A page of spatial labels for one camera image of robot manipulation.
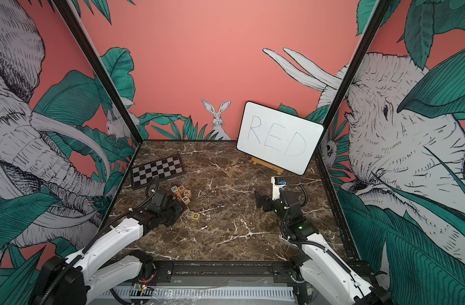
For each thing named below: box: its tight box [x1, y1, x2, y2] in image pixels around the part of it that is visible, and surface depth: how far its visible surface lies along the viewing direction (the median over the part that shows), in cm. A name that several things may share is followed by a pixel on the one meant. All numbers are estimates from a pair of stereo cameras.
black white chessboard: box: [130, 154, 186, 190], surface depth 105 cm
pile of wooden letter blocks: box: [170, 184, 192, 206], surface depth 97 cm
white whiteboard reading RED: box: [236, 101, 325, 176], surface depth 98 cm
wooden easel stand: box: [250, 156, 284, 175], surface depth 107 cm
